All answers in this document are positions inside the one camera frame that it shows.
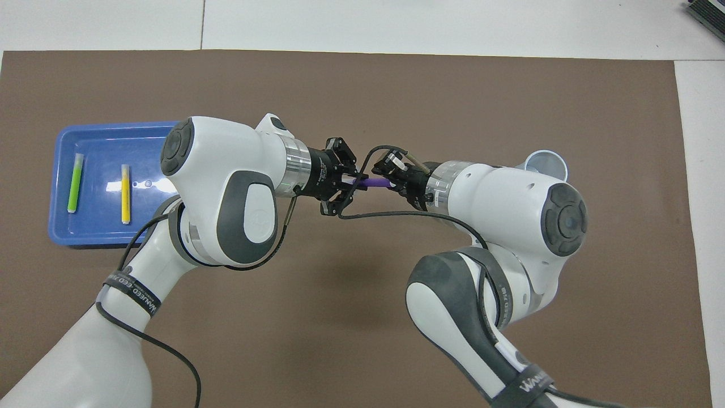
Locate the green pen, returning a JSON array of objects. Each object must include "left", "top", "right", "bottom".
[{"left": 67, "top": 153, "right": 84, "bottom": 214}]

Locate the grey ribbed device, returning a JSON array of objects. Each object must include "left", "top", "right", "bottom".
[{"left": 684, "top": 0, "right": 725, "bottom": 43}]

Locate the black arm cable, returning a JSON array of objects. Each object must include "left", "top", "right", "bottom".
[
  {"left": 338, "top": 144, "right": 510, "bottom": 329},
  {"left": 95, "top": 195, "right": 299, "bottom": 408}
]

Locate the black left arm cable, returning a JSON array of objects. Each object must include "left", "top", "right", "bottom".
[{"left": 95, "top": 195, "right": 299, "bottom": 408}]

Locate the brown table mat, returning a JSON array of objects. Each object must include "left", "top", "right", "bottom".
[{"left": 0, "top": 50, "right": 713, "bottom": 408}]

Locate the purple pen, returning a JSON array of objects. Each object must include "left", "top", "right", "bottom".
[{"left": 350, "top": 176, "right": 395, "bottom": 191}]

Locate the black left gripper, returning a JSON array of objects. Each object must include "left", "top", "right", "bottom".
[{"left": 295, "top": 137, "right": 359, "bottom": 218}]

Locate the blue plastic tray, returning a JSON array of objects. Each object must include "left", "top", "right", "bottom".
[{"left": 48, "top": 120, "right": 185, "bottom": 247}]

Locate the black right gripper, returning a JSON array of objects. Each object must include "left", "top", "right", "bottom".
[{"left": 373, "top": 151, "right": 438, "bottom": 211}]

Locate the yellow pen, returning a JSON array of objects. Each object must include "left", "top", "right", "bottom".
[{"left": 120, "top": 164, "right": 132, "bottom": 225}]

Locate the translucent plastic cup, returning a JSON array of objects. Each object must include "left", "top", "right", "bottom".
[{"left": 521, "top": 149, "right": 569, "bottom": 185}]

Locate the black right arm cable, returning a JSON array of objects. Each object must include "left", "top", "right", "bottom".
[{"left": 338, "top": 144, "right": 510, "bottom": 329}]

